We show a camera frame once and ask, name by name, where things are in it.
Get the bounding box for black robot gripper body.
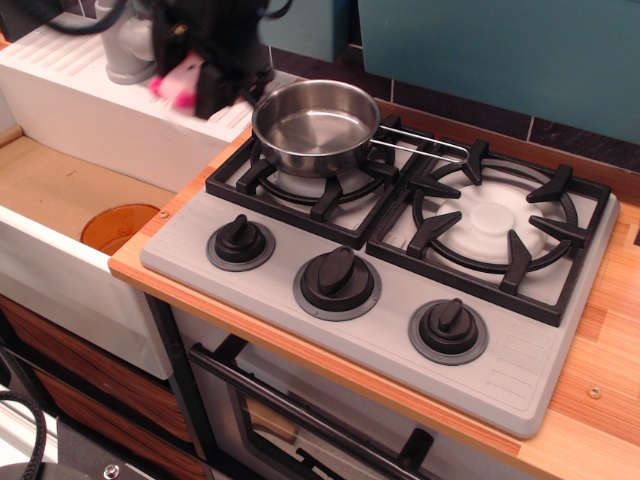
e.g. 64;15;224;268
151;1;275;100

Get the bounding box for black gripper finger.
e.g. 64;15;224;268
195;63;238;119
152;24;191;77

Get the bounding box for pink stuffed pig toy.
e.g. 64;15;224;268
149;52;204;109

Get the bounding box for stainless steel pan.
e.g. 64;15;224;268
252;80;470;178

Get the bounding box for grey toy faucet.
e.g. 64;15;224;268
100;1;156;85

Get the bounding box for white toy sink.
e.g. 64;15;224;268
0;12;301;381

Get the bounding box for black left stove knob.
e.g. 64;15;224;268
206;214;276;272

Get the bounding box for black stove knob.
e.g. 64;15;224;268
293;246;382;322
206;214;276;272
408;298;489;366

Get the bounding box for black left burner grate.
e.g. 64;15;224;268
205;115;433;249

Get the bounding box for black burner grate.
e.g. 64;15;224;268
366;141;619;327
205;115;433;249

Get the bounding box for orange plastic bowl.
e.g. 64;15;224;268
80;203;159;255

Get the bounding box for black middle stove knob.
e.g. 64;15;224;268
293;246;382;322

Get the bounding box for white right burner cap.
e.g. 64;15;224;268
422;180;564;265

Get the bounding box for black right burner grate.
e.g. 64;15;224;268
366;141;619;327

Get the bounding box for wooden drawer fronts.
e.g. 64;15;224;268
1;298;211;479

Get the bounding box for black right stove knob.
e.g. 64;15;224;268
408;298;489;366

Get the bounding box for grey toy stove top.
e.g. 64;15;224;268
139;130;621;440

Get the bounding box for black cable at top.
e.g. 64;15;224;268
29;0;151;36

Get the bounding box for oven door with black handle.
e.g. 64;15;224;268
188;333;451;480

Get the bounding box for black braided cable foreground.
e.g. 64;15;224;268
1;391;47;480

